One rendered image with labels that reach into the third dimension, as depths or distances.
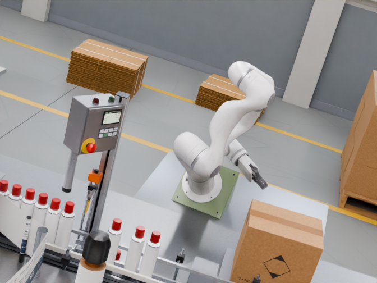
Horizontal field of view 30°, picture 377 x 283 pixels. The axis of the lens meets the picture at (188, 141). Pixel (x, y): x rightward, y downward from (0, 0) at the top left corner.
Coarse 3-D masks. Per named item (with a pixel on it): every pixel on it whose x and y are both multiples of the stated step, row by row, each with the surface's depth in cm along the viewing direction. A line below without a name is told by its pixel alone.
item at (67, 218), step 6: (66, 204) 257; (72, 204) 257; (66, 210) 258; (72, 210) 258; (60, 216) 260; (66, 216) 257; (72, 216) 259; (60, 222) 260; (66, 222) 258; (72, 222) 260; (60, 228) 260; (66, 228) 259; (60, 234) 261; (66, 234) 261; (60, 240) 262; (66, 240) 262; (60, 246) 263; (66, 246) 264
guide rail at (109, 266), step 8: (48, 248) 261; (56, 248) 261; (64, 248) 261; (72, 256) 260; (80, 256) 260; (112, 264) 260; (120, 272) 259; (128, 272) 258; (144, 280) 258; (152, 280) 257
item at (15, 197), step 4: (16, 184) 260; (12, 188) 259; (16, 188) 258; (20, 188) 259; (12, 192) 259; (16, 192) 259; (20, 192) 260; (8, 196) 260; (12, 196) 259; (16, 196) 260; (20, 196) 261; (12, 200) 259; (16, 200) 259; (20, 200) 261; (16, 204) 260; (20, 204) 262
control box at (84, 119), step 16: (80, 96) 249; (96, 96) 253; (80, 112) 245; (96, 112) 245; (80, 128) 246; (96, 128) 248; (64, 144) 254; (80, 144) 248; (96, 144) 252; (112, 144) 258
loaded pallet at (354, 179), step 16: (368, 96) 613; (368, 112) 567; (352, 128) 645; (368, 128) 546; (352, 144) 602; (368, 144) 551; (352, 160) 571; (368, 160) 556; (352, 176) 563; (368, 176) 560; (352, 192) 567; (368, 192) 564; (352, 208) 570
